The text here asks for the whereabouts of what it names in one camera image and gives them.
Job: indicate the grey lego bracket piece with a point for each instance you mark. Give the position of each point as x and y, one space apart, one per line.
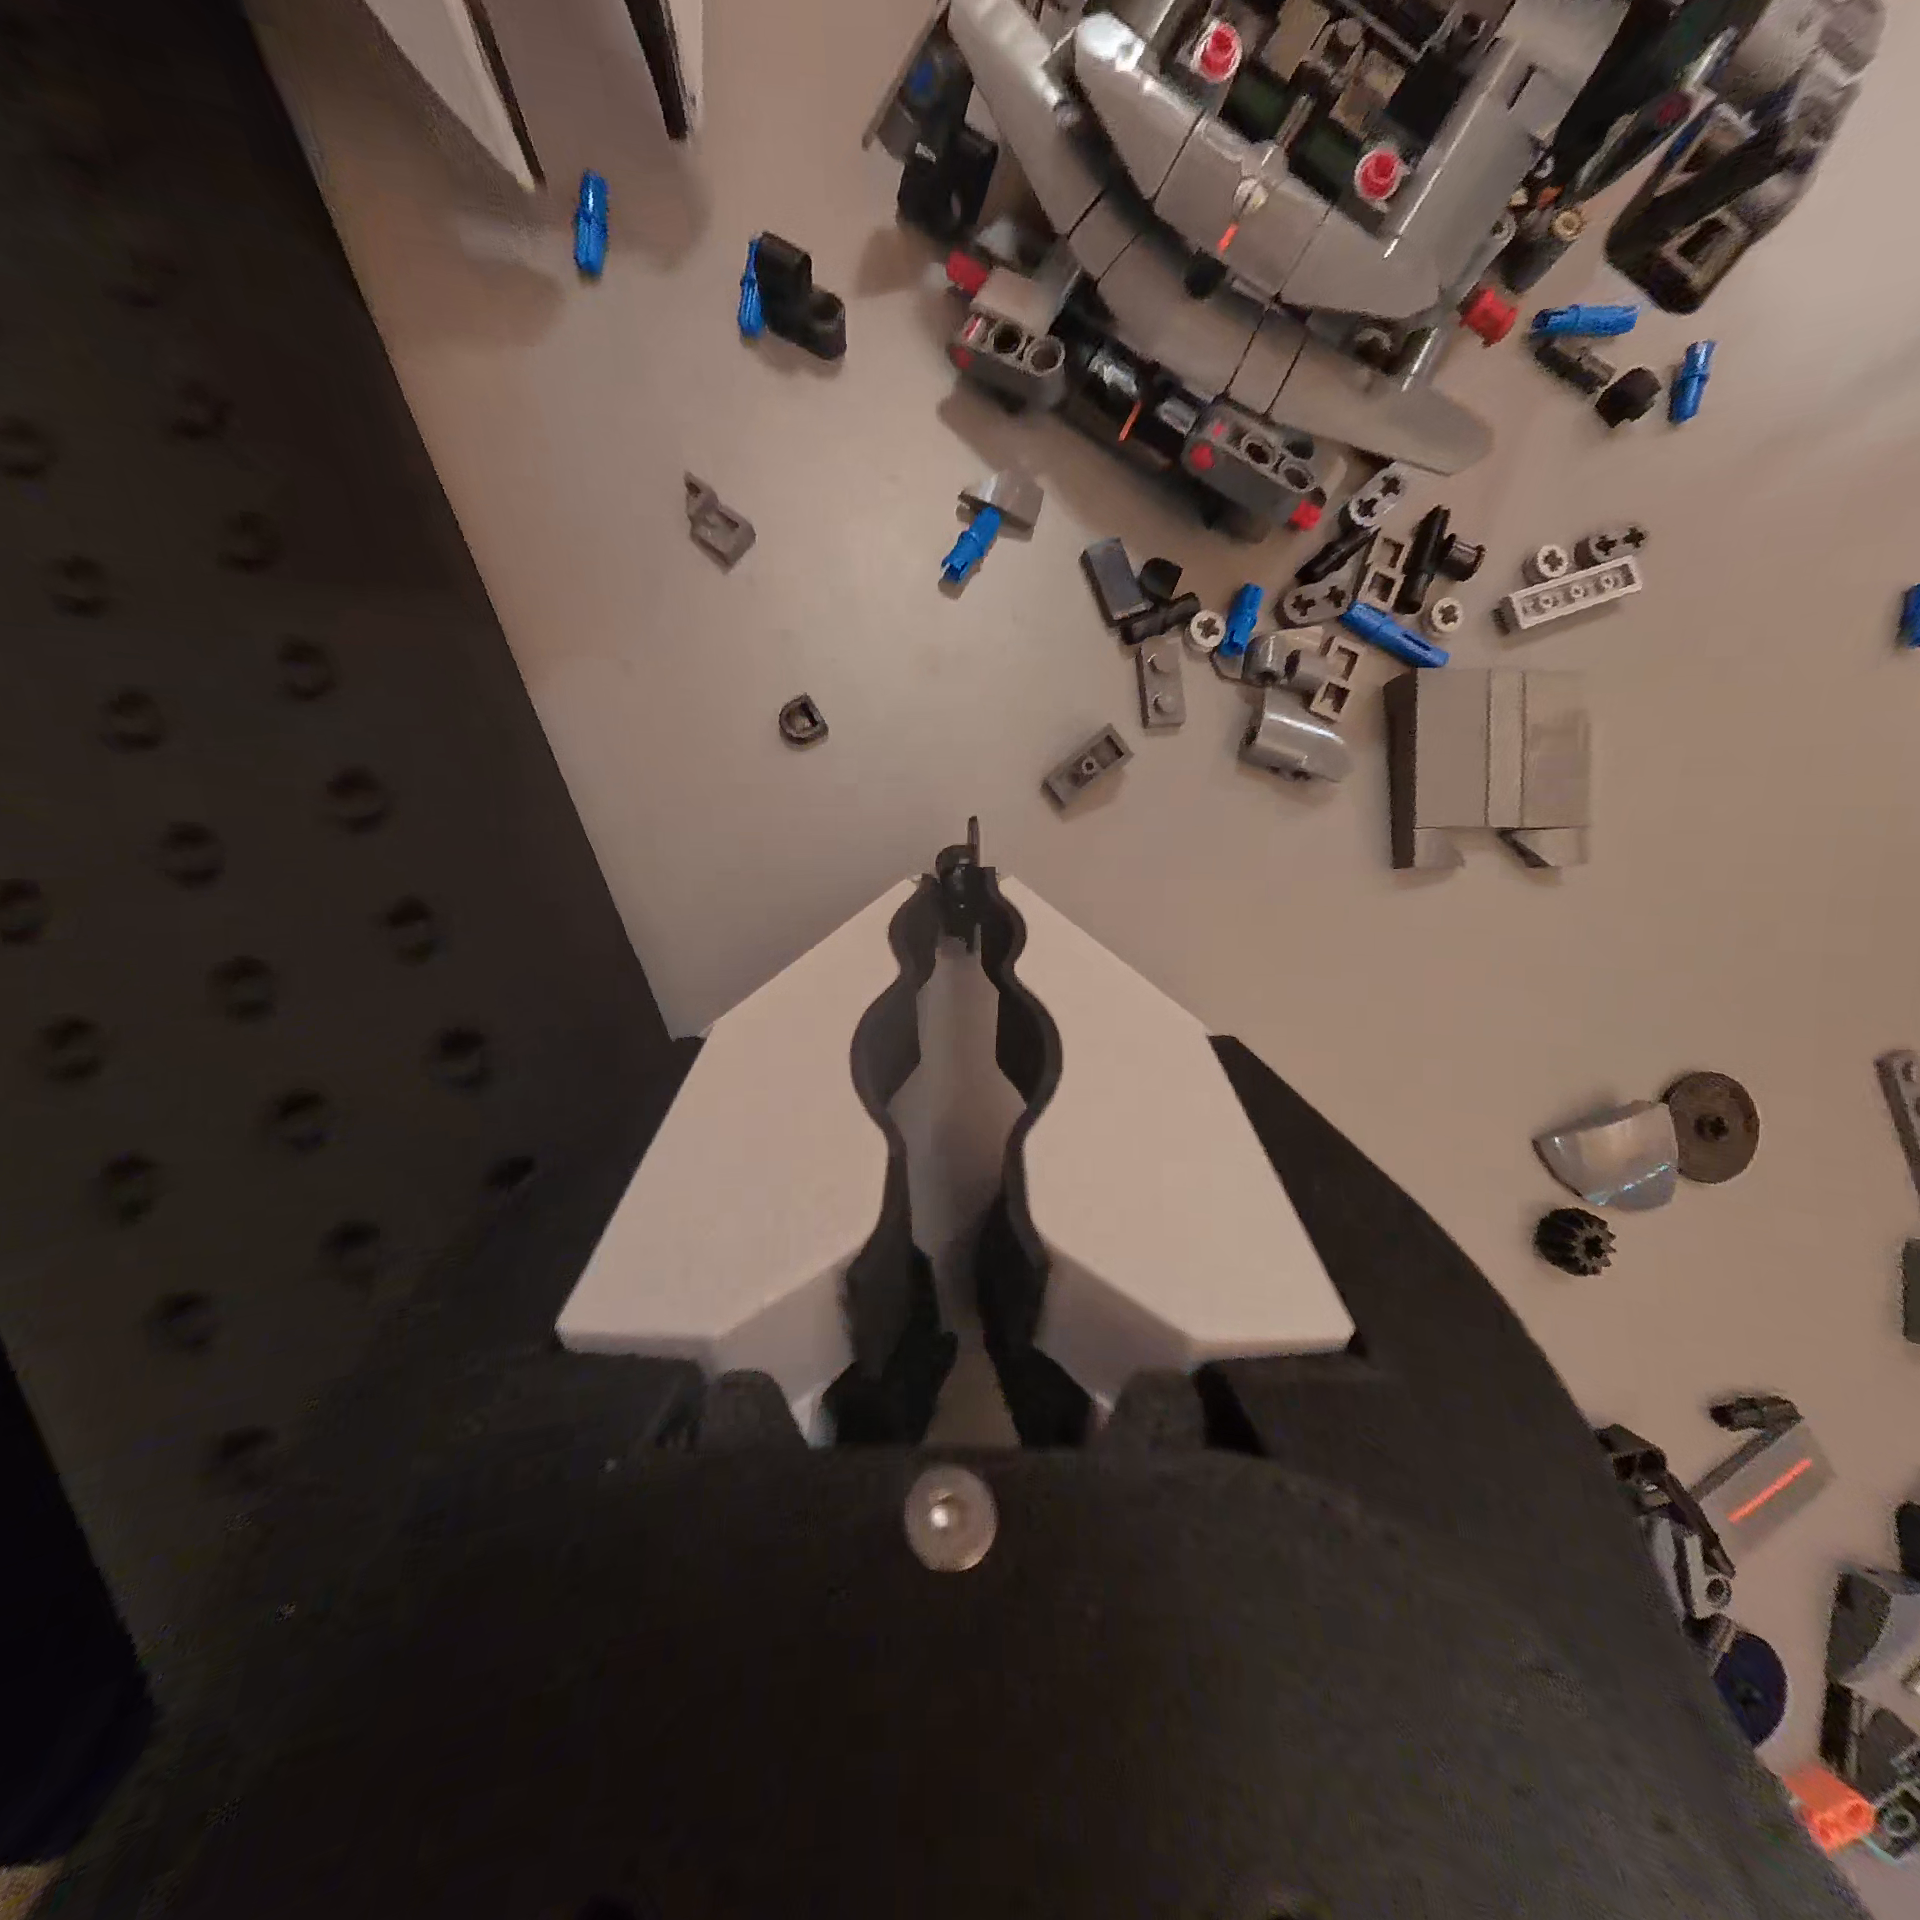
716 517

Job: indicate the heap of mixed lego parts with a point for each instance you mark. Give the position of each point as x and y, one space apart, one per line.
1869 1621

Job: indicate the long blue lego pin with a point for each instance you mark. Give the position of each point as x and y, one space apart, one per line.
1583 319
1396 633

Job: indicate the dark blue lego piece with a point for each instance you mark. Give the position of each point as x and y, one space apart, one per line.
1748 1681

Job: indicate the orange lego connector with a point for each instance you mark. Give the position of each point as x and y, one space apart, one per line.
1829 1808

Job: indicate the black lego gear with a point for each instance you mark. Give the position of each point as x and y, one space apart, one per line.
1576 1241

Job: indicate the grey curved lego shell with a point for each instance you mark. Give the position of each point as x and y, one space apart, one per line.
1606 1155

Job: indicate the grey lego slope tile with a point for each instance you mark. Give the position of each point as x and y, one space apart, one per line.
1008 494

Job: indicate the small black rounded brick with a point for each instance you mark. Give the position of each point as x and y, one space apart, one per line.
806 721

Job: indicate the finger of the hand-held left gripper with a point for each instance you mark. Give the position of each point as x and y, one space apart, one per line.
600 54
452 76

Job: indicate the long grey lego beam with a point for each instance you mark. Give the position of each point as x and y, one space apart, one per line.
1902 1109

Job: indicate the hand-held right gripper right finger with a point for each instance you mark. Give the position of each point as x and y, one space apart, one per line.
1185 1200

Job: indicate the black lego dish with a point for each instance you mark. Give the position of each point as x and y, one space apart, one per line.
1717 1119

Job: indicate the pile of small lego pieces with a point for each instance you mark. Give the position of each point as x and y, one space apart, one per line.
1156 683

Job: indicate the grey lego car model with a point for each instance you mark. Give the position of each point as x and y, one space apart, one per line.
1201 195

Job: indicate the light grey long lego plate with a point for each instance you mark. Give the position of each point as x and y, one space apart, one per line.
1569 593

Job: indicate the grey curved slope piece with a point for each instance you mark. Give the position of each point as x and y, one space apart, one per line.
1292 744

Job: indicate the grey red-striped lego tile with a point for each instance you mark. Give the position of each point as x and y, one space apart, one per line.
1764 1485

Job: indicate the grey studded slope piece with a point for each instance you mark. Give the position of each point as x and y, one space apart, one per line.
1085 769

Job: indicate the black lego pin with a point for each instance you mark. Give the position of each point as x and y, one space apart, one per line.
1628 393

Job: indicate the black angled lego connector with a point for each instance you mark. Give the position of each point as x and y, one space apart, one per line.
803 294

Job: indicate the black lego pin connector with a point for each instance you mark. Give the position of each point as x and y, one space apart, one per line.
961 885

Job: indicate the black perforated board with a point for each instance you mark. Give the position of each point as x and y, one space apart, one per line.
224 750

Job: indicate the grey lego panel assembly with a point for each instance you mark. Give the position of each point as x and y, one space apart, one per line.
1484 750

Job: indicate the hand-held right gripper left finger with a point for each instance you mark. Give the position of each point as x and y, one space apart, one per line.
720 1200

